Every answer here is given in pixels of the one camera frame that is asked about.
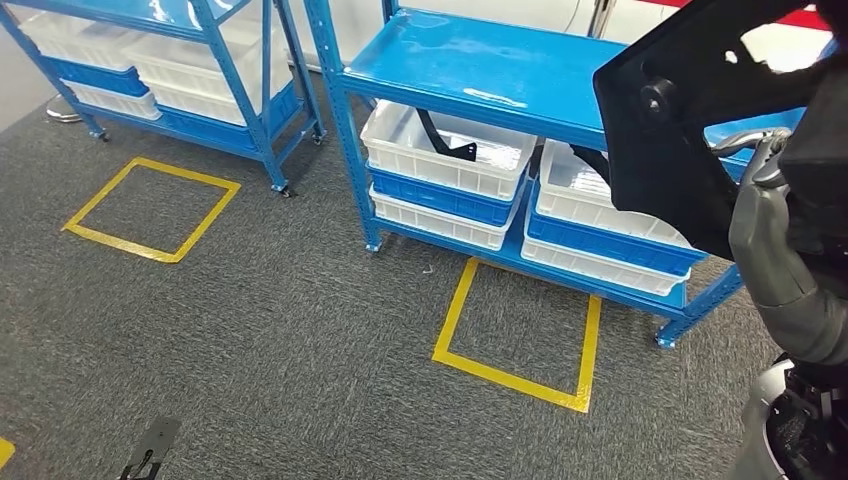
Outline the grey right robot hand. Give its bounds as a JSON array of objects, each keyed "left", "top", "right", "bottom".
[{"left": 712, "top": 127, "right": 823, "bottom": 309}]

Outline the black plastic plate part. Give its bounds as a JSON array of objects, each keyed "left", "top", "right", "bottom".
[{"left": 591, "top": 0, "right": 848, "bottom": 261}]

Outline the black curved trim part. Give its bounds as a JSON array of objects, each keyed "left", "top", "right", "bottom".
[
  {"left": 415, "top": 107, "right": 480, "bottom": 164},
  {"left": 568, "top": 142, "right": 612, "bottom": 188}
]

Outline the blue metal shelf rack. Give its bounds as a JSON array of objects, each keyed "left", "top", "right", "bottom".
[
  {"left": 301, "top": 0, "right": 806, "bottom": 351},
  {"left": 0, "top": 0, "right": 327, "bottom": 199}
]

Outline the red barrier belt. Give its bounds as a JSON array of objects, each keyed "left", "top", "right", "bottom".
[{"left": 635, "top": 0, "right": 833, "bottom": 32}]

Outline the grey round floor base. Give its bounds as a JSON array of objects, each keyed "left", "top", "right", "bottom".
[{"left": 44, "top": 92, "right": 85, "bottom": 125}]

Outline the black robot bracket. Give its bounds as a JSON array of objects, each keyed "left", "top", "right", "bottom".
[{"left": 115, "top": 415, "right": 183, "bottom": 480}]

